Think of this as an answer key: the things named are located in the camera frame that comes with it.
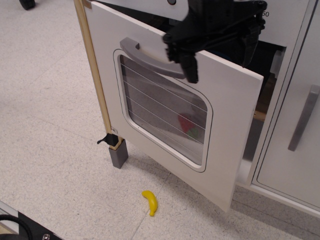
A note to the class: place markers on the white toy kitchen cabinet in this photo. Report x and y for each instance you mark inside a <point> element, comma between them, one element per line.
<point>277,50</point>

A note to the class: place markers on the white cupboard door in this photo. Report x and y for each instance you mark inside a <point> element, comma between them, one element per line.
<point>296,174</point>

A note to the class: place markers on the yellow toy banana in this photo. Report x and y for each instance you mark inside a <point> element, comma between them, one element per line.
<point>152,201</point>

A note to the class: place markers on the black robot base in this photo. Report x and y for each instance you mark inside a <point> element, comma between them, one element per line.
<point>28,230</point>

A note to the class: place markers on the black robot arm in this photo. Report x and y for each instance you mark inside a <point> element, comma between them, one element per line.
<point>230,28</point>

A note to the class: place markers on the grey cupboard door handle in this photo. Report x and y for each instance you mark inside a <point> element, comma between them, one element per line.
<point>304,118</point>

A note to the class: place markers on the black caster wheel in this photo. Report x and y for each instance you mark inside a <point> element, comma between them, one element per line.
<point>27,4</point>

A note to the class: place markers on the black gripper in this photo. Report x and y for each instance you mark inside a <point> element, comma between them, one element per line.
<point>219,25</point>

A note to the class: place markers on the red green toy food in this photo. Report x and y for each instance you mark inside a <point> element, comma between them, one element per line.
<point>187,126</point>

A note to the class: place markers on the round oven button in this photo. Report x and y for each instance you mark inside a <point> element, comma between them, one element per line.
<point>172,2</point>

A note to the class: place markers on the white toy oven door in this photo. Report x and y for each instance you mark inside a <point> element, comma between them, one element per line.
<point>143,106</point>

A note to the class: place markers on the grey oven door handle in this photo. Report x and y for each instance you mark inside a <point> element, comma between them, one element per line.
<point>132,49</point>

